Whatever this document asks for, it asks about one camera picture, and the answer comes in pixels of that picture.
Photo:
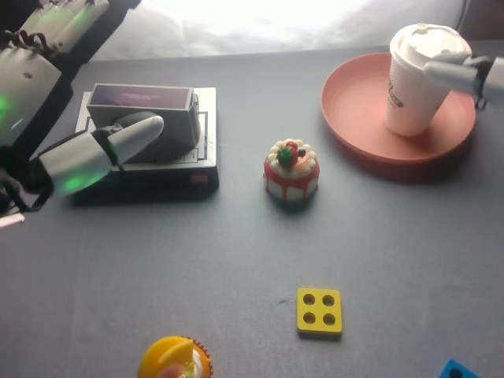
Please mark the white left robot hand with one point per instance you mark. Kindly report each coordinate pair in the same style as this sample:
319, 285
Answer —
27, 86

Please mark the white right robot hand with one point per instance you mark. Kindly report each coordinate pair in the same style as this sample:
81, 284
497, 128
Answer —
488, 78

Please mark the white lidded coffee cup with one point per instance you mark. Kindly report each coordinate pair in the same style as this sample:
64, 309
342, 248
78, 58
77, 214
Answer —
413, 90

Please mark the purple-topped grey box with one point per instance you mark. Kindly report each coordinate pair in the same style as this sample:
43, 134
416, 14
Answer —
141, 96

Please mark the pink round plate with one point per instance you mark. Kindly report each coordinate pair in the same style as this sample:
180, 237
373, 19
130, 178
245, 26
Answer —
354, 106

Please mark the black white calculator box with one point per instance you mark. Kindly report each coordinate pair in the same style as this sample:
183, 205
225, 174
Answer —
157, 185

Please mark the toy strawberry cake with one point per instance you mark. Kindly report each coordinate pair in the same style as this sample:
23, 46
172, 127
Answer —
291, 173

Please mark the white backdrop sheet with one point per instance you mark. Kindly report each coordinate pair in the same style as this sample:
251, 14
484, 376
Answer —
275, 23

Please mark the grey table cloth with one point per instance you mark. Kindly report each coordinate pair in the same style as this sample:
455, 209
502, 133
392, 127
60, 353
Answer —
252, 252

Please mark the blue block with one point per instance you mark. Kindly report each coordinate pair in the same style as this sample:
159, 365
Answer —
458, 370

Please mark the yellow block with four holes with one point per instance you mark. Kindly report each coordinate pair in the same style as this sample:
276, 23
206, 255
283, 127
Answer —
319, 327

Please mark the orange toy cupcake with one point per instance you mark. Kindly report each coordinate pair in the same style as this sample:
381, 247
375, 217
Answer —
173, 356

